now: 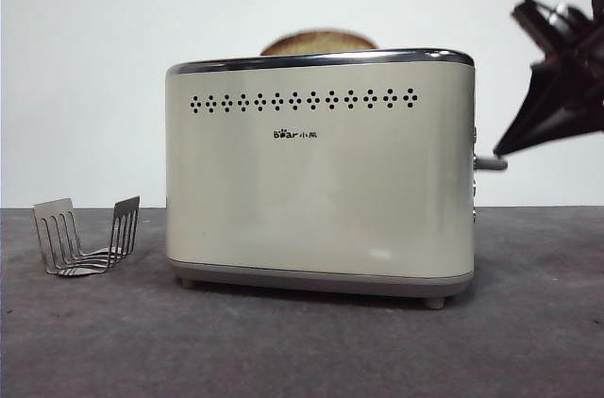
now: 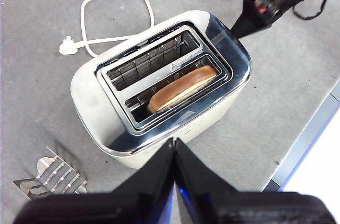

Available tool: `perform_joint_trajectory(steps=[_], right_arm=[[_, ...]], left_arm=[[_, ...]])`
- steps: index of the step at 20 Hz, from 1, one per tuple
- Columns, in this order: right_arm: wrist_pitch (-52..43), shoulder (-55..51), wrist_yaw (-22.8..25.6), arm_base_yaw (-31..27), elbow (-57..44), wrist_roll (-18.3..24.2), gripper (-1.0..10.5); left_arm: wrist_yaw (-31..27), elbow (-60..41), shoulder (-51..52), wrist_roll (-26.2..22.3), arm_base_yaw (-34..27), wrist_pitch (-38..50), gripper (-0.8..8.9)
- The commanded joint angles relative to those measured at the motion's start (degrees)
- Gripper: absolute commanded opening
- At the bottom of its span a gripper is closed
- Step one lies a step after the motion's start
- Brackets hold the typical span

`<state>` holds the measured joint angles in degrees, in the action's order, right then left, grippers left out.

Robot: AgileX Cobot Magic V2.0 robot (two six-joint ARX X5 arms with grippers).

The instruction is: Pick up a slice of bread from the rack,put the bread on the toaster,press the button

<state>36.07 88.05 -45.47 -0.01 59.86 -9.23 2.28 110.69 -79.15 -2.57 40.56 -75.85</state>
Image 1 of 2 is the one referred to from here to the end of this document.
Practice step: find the toasted bread slice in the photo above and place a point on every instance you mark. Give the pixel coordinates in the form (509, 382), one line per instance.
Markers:
(321, 42)

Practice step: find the silver metal toast rack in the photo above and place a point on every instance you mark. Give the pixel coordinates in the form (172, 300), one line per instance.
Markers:
(54, 207)

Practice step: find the grey toaster lever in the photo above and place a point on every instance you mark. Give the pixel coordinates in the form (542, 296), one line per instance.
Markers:
(491, 163)

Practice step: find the cream two-slot toaster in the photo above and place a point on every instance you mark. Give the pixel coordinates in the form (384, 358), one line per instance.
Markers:
(321, 181)

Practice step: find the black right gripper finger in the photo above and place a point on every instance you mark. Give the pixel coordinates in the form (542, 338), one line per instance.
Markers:
(575, 122)
(552, 87)

